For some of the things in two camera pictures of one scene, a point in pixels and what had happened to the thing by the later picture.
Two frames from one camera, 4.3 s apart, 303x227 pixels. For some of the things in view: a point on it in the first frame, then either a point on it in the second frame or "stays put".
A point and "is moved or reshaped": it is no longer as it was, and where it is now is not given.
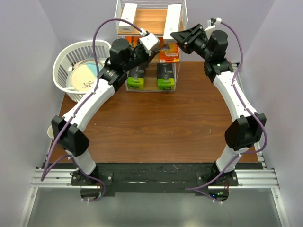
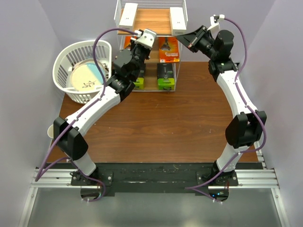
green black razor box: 136,79 stays put
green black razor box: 166,76 stays put
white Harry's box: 172,20 is moved or reshaped
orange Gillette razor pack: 133,40 stays put
